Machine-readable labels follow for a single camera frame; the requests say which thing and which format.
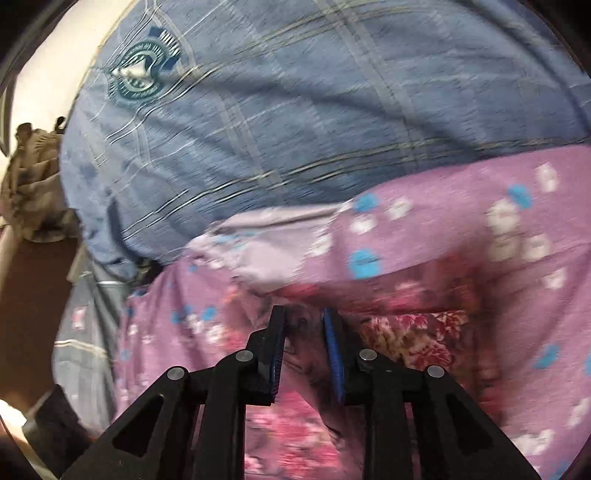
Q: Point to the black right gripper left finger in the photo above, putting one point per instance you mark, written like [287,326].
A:
[191,424]

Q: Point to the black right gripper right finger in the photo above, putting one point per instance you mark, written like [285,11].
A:
[419,424]

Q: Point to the maroon floral patterned garment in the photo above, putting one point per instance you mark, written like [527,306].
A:
[429,315]

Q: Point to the purple flowered cloth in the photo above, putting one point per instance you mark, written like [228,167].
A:
[482,269]

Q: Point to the brown leaf patterned cloth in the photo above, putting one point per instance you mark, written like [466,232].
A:
[32,197]

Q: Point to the blue plaid pillow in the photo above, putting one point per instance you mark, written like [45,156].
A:
[194,111]

